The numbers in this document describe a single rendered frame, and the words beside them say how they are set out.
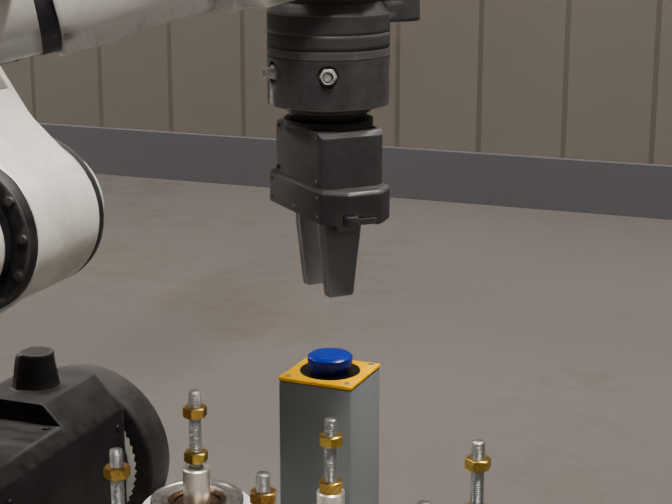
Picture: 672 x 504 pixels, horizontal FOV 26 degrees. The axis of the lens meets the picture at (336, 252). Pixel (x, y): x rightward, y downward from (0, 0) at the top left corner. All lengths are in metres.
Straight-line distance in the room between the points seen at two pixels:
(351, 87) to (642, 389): 1.29
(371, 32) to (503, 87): 2.37
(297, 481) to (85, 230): 0.30
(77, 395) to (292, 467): 0.36
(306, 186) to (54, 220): 0.33
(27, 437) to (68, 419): 0.06
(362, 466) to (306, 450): 0.05
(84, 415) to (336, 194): 0.64
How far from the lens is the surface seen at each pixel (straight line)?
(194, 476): 1.18
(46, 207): 1.30
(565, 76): 3.35
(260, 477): 1.02
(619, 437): 2.04
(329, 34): 1.01
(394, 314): 2.55
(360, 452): 1.30
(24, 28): 0.96
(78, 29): 0.97
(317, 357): 1.29
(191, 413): 1.16
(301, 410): 1.29
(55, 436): 1.53
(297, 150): 1.05
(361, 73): 1.02
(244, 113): 3.61
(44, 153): 1.35
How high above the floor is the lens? 0.74
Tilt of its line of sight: 14 degrees down
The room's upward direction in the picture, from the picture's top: straight up
